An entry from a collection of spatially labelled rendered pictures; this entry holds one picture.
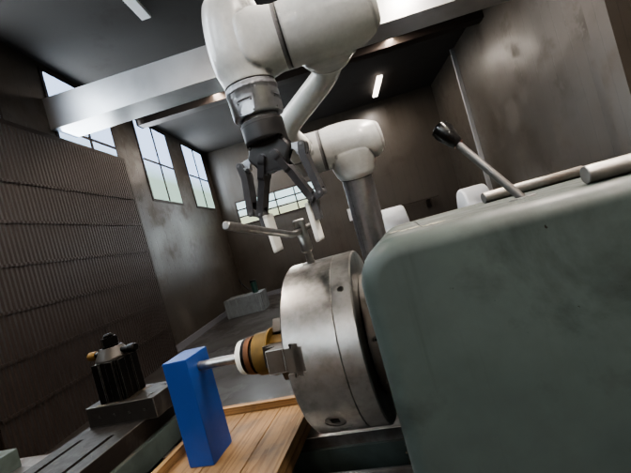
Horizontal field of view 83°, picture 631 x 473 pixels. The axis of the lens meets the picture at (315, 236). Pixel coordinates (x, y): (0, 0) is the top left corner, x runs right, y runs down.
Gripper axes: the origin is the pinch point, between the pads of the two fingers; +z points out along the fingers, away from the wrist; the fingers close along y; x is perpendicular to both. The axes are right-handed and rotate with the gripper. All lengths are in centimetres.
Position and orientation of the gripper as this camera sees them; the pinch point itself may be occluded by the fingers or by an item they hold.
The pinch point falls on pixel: (295, 231)
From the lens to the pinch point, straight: 63.9
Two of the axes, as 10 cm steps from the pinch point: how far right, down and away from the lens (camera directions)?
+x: 3.1, -1.8, 9.3
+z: 2.9, 9.5, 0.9
